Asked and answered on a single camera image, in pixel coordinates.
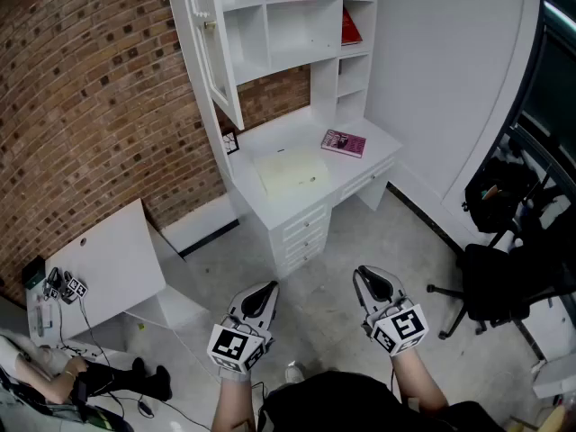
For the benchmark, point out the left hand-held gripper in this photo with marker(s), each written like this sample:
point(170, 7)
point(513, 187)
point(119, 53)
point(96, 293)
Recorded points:
point(234, 347)

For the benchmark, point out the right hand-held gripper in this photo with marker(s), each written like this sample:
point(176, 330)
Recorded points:
point(400, 329)

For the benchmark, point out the white cabinet glass door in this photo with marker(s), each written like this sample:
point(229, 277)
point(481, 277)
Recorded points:
point(198, 61)

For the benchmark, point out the white desk with hutch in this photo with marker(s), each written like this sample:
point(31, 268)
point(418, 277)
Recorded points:
point(297, 29)

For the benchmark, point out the person's right forearm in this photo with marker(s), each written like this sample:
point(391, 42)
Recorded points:
point(418, 385)

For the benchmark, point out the person's left forearm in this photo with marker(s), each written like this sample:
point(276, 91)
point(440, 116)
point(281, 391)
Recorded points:
point(234, 403)

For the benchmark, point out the cream desk mat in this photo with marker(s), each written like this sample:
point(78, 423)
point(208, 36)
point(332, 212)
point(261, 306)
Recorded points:
point(292, 171)

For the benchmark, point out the plain white side desk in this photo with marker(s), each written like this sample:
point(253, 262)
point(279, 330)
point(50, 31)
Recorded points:
point(112, 259)

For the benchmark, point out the white wristband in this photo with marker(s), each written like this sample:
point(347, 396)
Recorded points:
point(235, 375)

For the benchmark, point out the person's white left shoe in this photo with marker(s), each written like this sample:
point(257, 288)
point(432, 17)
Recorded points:
point(294, 372)

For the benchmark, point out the person's black clothing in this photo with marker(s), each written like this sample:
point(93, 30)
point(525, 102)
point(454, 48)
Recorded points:
point(342, 403)

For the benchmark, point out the black office chair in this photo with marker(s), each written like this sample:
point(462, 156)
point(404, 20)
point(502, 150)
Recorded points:
point(508, 286)

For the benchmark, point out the pink book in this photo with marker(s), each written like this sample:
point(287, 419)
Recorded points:
point(344, 143)

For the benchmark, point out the black bag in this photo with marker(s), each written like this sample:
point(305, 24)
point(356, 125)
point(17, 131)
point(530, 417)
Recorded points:
point(504, 200)

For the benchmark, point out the black framed picture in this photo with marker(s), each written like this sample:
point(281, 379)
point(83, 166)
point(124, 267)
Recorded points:
point(230, 142)

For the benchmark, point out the spare hand-held gripper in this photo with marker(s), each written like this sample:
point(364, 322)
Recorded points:
point(74, 288)
point(53, 284)

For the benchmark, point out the small black box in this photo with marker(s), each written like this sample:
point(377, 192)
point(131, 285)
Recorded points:
point(33, 272)

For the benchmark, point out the red book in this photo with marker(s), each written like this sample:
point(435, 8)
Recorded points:
point(350, 32)

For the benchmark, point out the black window frame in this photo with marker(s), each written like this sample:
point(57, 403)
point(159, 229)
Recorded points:
point(537, 61)

